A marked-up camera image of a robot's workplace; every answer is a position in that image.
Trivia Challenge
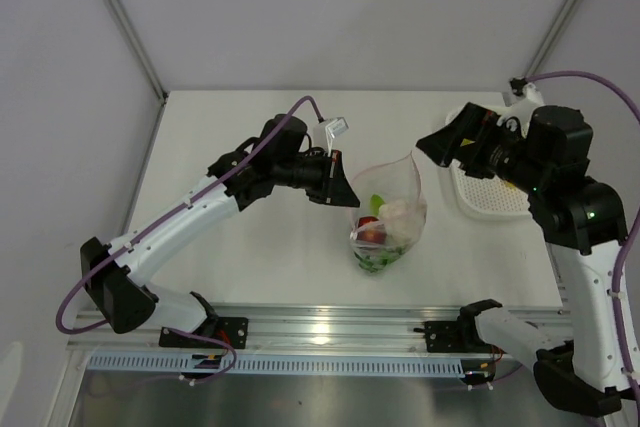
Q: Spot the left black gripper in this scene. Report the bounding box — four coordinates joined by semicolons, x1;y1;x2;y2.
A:
274;149;360;208

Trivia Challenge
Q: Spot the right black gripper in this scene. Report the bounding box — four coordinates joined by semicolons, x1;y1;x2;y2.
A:
416;101;548;194

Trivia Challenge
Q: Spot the red toy apple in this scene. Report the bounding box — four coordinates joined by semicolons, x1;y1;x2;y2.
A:
356;216;387;245

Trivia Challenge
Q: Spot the clear pink-dotted zip bag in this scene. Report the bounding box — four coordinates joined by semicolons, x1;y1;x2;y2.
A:
349;154;427;274

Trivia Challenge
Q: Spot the white toy cauliflower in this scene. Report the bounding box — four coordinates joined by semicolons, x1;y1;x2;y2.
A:
378;199;427;244

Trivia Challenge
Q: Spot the green toy cabbage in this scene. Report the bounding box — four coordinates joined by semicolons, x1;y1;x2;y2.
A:
350;194;412;274

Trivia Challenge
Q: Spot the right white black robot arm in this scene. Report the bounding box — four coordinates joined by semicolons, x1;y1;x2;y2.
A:
416;103;639;418

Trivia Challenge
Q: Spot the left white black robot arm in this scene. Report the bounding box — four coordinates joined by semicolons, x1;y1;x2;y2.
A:
80;114;360;347

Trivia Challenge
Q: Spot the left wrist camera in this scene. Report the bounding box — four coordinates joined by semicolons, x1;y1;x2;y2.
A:
311;117;349;152

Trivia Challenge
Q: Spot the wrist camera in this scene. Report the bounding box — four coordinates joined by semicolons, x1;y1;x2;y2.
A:
311;117;349;152
496;77;544;137

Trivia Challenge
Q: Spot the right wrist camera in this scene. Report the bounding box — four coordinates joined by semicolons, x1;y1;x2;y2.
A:
496;77;544;137

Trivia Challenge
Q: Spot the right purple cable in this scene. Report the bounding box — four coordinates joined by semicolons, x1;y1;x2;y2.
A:
527;69;640;398

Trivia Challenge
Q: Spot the aluminium mounting rail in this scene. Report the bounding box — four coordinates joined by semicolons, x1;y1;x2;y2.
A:
65;304;571;361

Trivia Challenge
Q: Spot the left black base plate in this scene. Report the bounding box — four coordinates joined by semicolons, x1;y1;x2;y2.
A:
158;317;249;350

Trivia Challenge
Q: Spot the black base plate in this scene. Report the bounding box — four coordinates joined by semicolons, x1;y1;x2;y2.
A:
158;317;249;350
413;321;475;353

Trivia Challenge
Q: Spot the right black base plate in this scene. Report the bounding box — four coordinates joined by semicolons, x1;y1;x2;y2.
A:
413;321;475;353

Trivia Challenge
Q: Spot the right aluminium frame post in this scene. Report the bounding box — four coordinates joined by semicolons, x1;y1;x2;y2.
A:
523;0;584;76

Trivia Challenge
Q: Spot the aluminium frame post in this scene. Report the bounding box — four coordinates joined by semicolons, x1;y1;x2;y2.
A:
102;0;168;103
523;0;584;76

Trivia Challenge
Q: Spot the white slotted cable duct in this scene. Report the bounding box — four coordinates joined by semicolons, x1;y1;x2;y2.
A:
87;352;465;379

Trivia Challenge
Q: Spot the left aluminium frame post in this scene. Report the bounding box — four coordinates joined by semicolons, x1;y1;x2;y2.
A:
102;0;168;103

